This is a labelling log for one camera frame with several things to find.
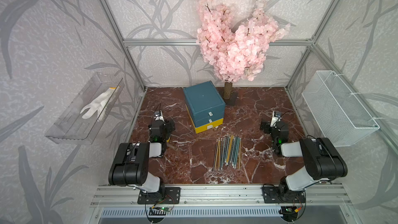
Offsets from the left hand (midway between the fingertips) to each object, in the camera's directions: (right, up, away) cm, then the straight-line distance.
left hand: (164, 119), depth 94 cm
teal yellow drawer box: (+26, +9, -11) cm, 29 cm away
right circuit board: (+67, -42, -19) cm, 81 cm away
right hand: (+66, 0, +1) cm, 66 cm away
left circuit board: (+5, -40, -22) cm, 46 cm away
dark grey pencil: (+35, -23, -10) cm, 43 cm away
